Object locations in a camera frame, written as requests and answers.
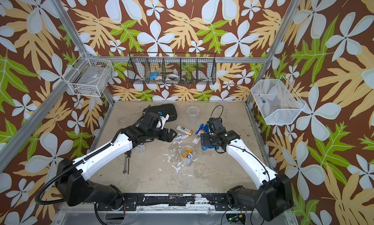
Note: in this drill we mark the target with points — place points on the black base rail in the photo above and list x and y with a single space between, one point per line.
214 201

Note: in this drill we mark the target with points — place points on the blue lid lower right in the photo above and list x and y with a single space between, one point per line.
205 148

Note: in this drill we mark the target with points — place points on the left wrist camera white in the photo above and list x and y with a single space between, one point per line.
163 119

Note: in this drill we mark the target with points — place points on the white tape roll in basket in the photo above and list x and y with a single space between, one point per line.
172 77

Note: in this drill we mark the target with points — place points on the white bottle upper horizontal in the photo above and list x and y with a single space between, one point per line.
184 130

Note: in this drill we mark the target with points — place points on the black wire basket back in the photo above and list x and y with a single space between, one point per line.
192 68

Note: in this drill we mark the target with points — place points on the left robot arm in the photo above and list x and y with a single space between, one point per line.
72 183

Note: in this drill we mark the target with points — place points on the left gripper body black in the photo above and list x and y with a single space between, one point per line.
161 134

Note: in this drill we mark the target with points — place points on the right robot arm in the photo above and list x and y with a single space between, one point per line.
273 193

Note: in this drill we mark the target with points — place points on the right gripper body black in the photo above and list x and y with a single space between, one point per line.
209 140

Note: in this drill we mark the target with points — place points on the blue lid upper right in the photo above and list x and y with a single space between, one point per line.
206 128

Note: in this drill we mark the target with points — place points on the white mesh basket right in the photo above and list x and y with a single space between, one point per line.
277 100

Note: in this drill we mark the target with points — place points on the black plastic tool case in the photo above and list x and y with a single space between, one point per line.
165 109

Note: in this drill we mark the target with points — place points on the blue tape roll in basket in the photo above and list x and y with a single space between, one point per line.
154 75

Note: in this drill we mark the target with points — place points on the white wire basket left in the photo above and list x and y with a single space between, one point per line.
90 76

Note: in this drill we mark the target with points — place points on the blue lid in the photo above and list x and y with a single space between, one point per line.
206 128
205 148

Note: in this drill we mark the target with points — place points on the toothpaste tube top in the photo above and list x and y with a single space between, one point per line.
181 136

